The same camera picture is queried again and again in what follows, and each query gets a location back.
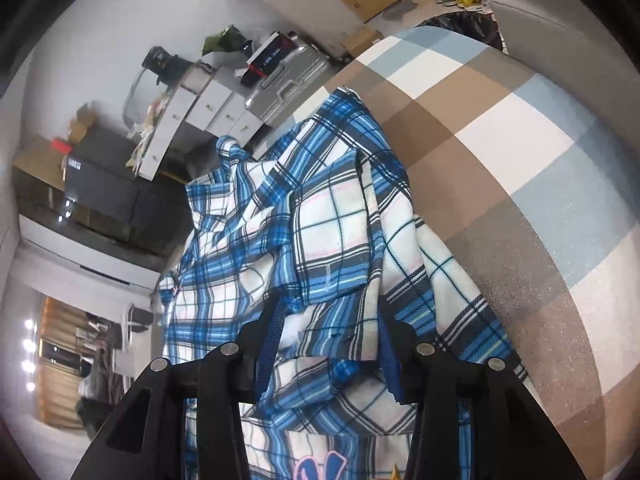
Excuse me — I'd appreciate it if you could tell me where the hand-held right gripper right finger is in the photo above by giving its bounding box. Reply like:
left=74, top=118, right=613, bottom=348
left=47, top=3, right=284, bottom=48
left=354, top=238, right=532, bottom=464
left=376, top=294, right=591, bottom=480

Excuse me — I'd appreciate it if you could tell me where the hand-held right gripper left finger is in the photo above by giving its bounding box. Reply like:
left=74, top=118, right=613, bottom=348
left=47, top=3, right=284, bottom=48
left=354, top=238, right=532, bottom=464
left=70, top=296, right=291, bottom=480

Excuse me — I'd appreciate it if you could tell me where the blue plaid shirt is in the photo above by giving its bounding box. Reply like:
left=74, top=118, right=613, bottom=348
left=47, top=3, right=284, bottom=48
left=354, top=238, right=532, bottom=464
left=157, top=85, right=528, bottom=480

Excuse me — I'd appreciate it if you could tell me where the orange curtain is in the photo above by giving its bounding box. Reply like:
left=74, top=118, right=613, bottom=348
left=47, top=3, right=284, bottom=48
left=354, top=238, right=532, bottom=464
left=37, top=295, right=121, bottom=431

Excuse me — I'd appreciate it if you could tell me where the black cabinet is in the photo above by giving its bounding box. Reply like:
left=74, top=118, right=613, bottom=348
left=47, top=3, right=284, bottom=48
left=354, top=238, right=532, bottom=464
left=62, top=125, right=193, bottom=256

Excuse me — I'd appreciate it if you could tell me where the pile of desk clutter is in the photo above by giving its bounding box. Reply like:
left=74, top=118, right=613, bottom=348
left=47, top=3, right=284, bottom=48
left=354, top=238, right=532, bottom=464
left=125, top=92, right=173, bottom=171

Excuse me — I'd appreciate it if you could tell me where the white drawer desk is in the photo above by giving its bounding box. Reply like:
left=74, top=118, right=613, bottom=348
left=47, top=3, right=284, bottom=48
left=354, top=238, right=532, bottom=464
left=137, top=60, right=266, bottom=181

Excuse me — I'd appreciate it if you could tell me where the checkered bed sheet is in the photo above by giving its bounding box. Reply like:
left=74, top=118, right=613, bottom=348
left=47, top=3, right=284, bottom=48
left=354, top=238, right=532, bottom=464
left=245, top=25, right=640, bottom=480

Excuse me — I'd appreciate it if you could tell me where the silver suitcase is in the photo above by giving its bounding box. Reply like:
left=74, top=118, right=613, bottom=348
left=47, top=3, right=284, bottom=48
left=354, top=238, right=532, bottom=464
left=245, top=42, right=333, bottom=128

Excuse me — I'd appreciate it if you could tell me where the round mirror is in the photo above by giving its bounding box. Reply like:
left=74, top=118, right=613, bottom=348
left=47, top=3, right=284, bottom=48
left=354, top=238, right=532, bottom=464
left=121, top=67, right=166, bottom=128

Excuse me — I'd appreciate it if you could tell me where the small cardboard box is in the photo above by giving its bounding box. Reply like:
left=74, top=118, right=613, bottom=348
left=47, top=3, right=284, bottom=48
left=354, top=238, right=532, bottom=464
left=69, top=102, right=99, bottom=145

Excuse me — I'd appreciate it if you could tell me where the large cardboard box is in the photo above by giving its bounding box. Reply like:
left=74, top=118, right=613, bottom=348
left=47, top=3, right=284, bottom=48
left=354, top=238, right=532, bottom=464
left=11, top=135, right=76, bottom=211

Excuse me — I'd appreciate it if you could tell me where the green wrapped bouquet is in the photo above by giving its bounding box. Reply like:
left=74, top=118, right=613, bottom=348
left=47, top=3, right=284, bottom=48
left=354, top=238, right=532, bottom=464
left=201, top=25, right=246, bottom=56

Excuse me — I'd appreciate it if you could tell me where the black trash bag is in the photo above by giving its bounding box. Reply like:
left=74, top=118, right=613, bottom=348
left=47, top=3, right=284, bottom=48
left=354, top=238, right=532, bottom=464
left=415, top=10, right=503, bottom=53

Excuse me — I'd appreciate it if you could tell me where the grey bedding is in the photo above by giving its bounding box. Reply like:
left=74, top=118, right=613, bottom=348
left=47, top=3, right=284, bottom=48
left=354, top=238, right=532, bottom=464
left=487, top=0, right=631, bottom=126

